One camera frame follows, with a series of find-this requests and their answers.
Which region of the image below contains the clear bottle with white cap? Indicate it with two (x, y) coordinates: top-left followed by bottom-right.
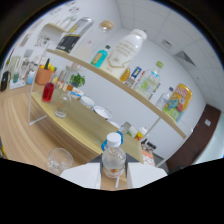
(101, 132), (127, 179)

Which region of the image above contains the clear glass tumbler with ice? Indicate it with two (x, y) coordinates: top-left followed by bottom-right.
(47, 147), (74, 177)

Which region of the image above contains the white bottle with red cap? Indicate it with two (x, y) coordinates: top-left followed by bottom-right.
(134, 126), (148, 142)

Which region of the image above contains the brown door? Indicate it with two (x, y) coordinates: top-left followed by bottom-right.
(166, 103), (222, 174)

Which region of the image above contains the wide white bowl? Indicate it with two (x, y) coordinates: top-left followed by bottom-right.
(93, 105), (113, 120)

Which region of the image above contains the plain white bowl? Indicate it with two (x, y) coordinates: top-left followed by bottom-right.
(79, 95), (96, 110)

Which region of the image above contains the small clear water bottle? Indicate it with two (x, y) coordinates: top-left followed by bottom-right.
(155, 86), (175, 111)

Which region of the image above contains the yellow cartoon print can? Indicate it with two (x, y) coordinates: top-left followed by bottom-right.
(162, 83), (193, 123)

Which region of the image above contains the white bowl with blue rim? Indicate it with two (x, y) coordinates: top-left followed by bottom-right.
(69, 87), (85, 100)

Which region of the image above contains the clear bottle with green cap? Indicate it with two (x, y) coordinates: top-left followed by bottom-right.
(134, 60), (164, 100)

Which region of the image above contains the red liquid bottle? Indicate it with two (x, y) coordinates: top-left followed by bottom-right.
(41, 73), (55, 103)

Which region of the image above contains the green potted plant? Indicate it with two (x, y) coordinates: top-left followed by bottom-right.
(68, 73), (86, 88)

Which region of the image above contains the slim blue bottle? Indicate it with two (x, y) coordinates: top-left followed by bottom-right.
(128, 65), (143, 88)

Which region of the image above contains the orange basket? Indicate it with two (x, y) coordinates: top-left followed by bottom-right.
(35, 64), (54, 86)

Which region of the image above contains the white and blue bottle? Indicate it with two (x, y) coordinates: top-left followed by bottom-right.
(26, 69), (36, 85)

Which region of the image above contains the teal liquid bottle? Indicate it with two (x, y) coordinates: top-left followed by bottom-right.
(90, 44), (111, 69)

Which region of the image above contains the large white milk bottle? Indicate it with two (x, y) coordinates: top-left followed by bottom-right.
(99, 28), (148, 80)

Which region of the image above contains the black handbag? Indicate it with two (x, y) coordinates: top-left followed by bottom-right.
(0, 70), (10, 92)

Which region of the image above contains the glass jar with cork lid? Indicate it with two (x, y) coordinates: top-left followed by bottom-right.
(71, 19), (115, 63)

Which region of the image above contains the white frame wooden shelf rack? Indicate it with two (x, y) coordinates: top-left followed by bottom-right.
(28, 41), (188, 168)

